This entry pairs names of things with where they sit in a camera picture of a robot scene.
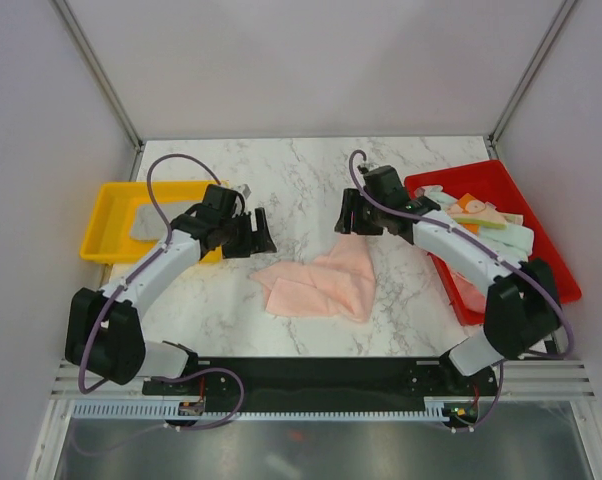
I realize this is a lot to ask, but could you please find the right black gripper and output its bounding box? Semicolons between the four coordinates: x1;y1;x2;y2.
334;188;386;236

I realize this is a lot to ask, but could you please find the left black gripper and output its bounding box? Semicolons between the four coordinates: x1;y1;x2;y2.
218;208;275;260

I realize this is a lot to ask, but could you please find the pink towel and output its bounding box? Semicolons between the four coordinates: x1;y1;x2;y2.
250;235;376;323

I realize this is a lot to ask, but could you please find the grey towel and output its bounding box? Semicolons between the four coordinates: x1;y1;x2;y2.
129;201;198;242

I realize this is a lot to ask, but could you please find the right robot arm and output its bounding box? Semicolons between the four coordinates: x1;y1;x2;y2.
335;166;564;394

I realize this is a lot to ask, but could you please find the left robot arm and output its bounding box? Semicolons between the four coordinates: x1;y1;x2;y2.
65;184;277;394

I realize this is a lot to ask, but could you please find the red plastic tray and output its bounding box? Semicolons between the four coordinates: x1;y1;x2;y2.
403;159;582;327

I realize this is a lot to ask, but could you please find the yellow plastic tray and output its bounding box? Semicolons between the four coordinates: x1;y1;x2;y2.
79;181;210;265

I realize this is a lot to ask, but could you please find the mint green towel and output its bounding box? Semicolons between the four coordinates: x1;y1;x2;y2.
416;185;535;261

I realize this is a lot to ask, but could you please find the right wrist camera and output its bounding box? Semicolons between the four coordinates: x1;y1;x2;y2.
357;162;379;175

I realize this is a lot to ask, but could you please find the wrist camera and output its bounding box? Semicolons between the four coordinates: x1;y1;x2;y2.
357;162;379;175
232;184;251;200

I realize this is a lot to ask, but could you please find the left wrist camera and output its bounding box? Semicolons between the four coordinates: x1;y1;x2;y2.
232;184;251;200

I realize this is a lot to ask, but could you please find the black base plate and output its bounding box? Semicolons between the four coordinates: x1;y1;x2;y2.
142;357;497;414

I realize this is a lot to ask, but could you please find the right aluminium frame post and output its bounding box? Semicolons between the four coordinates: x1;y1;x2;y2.
484;0;580;158

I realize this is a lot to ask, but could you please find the aluminium frame post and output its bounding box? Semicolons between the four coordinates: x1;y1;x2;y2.
49;0;144;152
484;0;580;158

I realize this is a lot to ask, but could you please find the slotted cable duct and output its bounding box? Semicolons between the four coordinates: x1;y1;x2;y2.
72;399;477;421

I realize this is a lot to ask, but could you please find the aluminium frame rail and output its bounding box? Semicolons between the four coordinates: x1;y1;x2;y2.
50;357;597;399

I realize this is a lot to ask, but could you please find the left aluminium frame post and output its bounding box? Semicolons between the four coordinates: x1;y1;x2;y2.
49;0;144;152

